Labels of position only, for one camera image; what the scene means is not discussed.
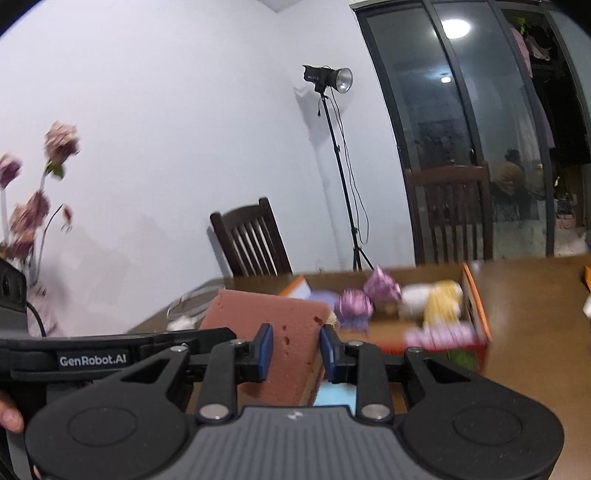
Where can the black studio light on stand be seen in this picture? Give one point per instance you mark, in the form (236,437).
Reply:
(334,78)

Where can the orange black wrapper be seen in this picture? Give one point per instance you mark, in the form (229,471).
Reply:
(588,279)

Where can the dark sliding glass door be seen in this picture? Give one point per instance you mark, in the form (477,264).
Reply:
(415,115)

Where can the dark wooden slatted chair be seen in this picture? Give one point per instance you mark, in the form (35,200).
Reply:
(450,177)
(251,240)

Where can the dried pink rose bouquet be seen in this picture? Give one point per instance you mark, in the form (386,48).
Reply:
(32,212)

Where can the pink rectangular sponge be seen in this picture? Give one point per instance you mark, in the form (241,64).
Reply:
(286,341)

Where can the person's left hand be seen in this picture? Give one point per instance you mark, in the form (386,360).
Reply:
(9,413)

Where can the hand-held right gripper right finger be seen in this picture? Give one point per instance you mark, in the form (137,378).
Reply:
(328,355)

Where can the red cardboard box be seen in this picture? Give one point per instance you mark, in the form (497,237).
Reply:
(476,304)

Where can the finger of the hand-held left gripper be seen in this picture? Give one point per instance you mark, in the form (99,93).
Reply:
(194,337)

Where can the yellow alpaca plush toy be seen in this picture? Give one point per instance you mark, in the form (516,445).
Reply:
(443,302)

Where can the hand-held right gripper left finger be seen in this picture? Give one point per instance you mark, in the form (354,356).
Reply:
(265,353)

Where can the purple knitted cloth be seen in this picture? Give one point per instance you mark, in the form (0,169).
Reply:
(443,336)

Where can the white plush toy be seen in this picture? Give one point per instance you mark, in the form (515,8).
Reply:
(415,300)

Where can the white crumpled tissue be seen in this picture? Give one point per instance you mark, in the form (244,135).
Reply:
(587,305)

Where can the pink speckled vase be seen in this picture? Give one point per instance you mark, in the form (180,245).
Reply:
(51,321)

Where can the hanging clothes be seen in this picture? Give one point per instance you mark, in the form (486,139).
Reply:
(538,92)

